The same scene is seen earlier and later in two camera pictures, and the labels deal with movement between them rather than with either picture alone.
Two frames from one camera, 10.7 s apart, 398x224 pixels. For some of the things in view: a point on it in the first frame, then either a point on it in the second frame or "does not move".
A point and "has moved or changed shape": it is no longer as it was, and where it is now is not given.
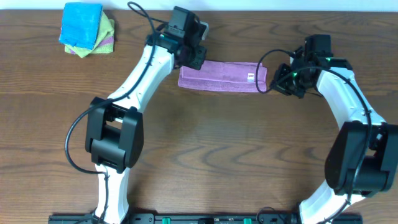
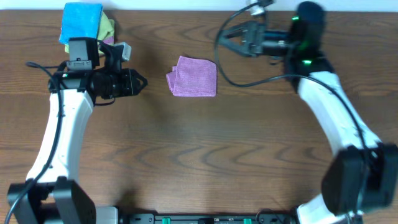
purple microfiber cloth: [224, 76] has moved or changed shape
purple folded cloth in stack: [109, 40] does not move
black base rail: [201, 218] does not move
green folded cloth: [106, 30] does not move
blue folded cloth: [80, 24] does not move
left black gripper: [193, 58] → [127, 82]
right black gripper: [282, 81] → [252, 37]
